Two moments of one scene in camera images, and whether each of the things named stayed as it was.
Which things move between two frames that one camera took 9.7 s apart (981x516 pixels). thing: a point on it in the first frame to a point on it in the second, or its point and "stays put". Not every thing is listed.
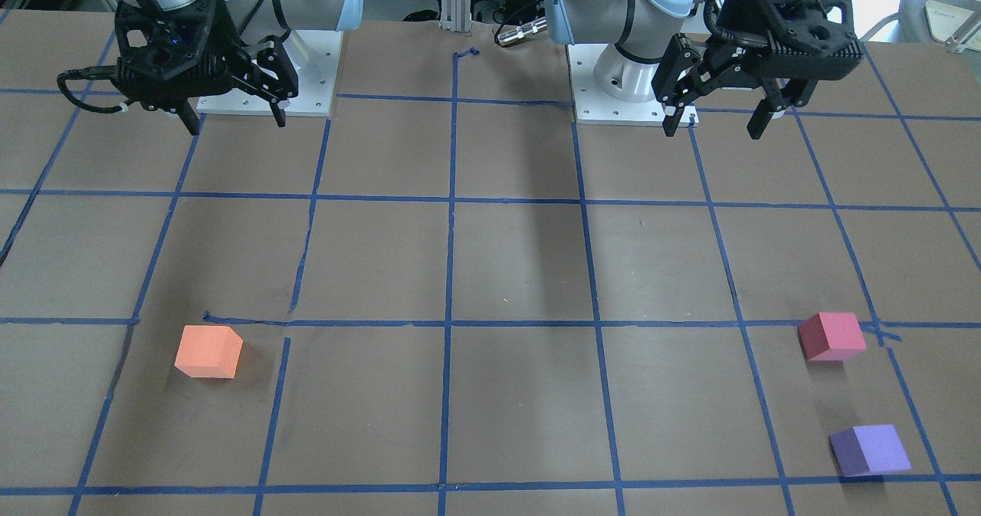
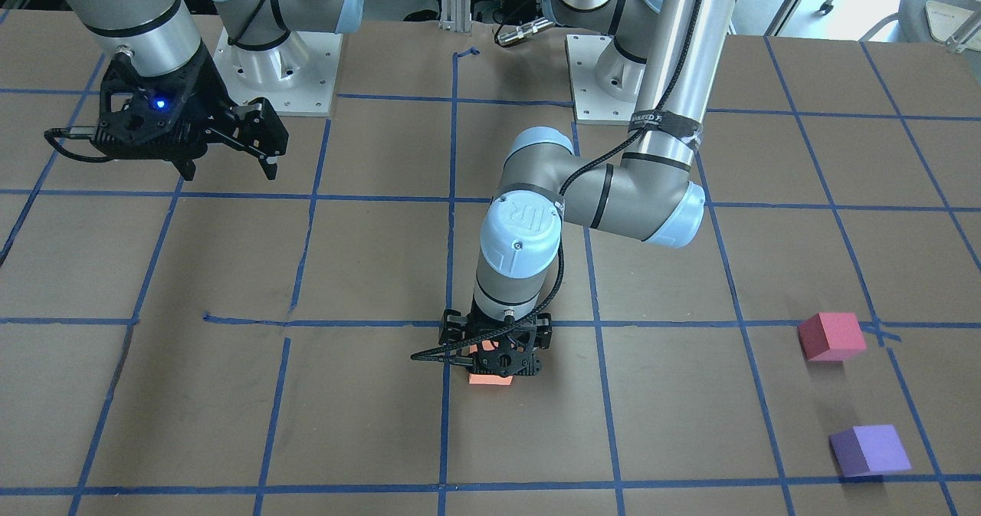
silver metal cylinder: x=507 y=37 stays put
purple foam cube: x=869 y=450 stays put
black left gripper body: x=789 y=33 to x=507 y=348
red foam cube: x=831 y=336 stays put
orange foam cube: x=209 y=352 to x=488 y=379
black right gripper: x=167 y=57 to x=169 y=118
